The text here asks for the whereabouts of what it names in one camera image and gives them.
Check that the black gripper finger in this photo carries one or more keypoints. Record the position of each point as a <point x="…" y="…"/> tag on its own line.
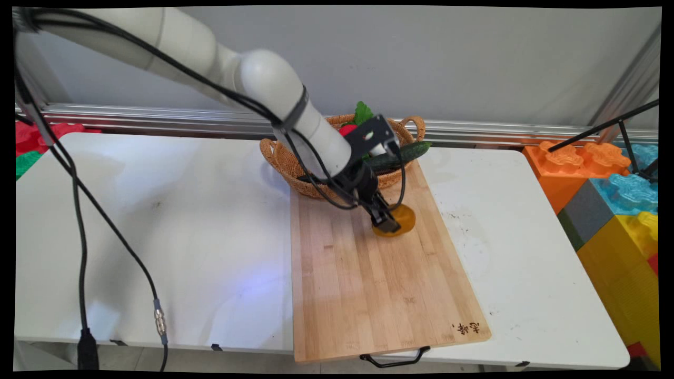
<point x="386" y="204"/>
<point x="387" y="220"/>

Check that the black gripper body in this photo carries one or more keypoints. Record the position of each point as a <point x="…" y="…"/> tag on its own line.
<point x="359" y="184"/>

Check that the orange round fruit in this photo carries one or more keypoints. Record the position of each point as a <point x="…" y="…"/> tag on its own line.
<point x="406" y="218"/>

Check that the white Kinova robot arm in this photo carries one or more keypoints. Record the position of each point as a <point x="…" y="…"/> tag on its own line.
<point x="263" y="79"/>

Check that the red tomato toy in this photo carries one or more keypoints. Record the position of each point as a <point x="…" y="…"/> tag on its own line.
<point x="347" y="129"/>

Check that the dark green cucumber toy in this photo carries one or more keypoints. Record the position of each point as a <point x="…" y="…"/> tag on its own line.
<point x="412" y="151"/>

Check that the green leafy vegetable toy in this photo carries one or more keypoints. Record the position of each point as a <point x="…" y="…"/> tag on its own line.
<point x="362" y="113"/>

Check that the bamboo cutting board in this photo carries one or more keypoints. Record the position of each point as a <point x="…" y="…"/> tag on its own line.
<point x="368" y="289"/>

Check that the woven wicker basket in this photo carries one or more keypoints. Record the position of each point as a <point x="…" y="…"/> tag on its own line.
<point x="284" y="163"/>

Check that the orange giant building block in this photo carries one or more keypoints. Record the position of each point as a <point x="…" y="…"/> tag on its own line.
<point x="553" y="179"/>

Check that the black tripod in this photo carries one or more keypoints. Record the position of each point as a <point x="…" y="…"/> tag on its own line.
<point x="590" y="132"/>

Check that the light blue giant building block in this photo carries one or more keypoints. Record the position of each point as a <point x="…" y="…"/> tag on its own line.
<point x="645" y="155"/>
<point x="629" y="192"/>

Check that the yellow giant building block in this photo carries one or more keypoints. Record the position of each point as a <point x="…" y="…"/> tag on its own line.
<point x="626" y="273"/>

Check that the red giant building block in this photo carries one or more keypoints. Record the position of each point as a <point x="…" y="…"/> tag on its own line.
<point x="47" y="134"/>

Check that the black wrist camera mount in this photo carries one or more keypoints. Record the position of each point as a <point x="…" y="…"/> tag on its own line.
<point x="369" y="137"/>

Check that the horizontal aluminium rail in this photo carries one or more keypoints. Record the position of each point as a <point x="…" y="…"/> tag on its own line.
<point x="158" y="120"/>

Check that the slanted aluminium post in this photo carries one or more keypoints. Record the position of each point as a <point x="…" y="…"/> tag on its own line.
<point x="637" y="79"/>

